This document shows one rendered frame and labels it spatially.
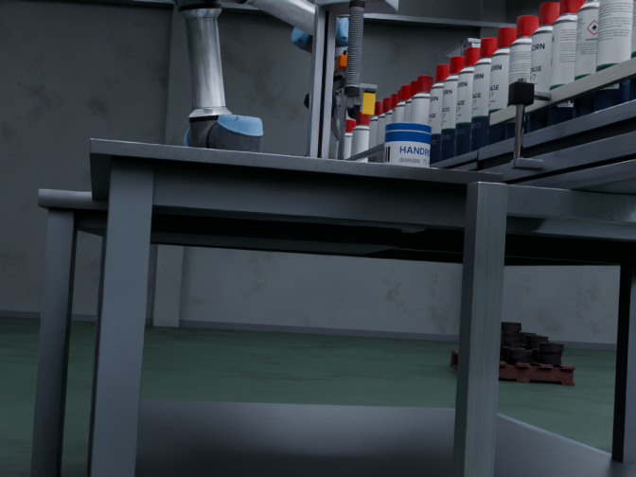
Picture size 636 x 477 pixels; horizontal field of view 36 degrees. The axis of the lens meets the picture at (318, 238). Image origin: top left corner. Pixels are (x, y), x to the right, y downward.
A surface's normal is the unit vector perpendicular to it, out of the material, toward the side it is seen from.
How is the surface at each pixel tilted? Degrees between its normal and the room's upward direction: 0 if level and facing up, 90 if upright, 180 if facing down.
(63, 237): 90
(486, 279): 90
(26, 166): 90
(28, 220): 90
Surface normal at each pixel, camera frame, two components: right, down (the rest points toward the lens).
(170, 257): 0.06, -0.04
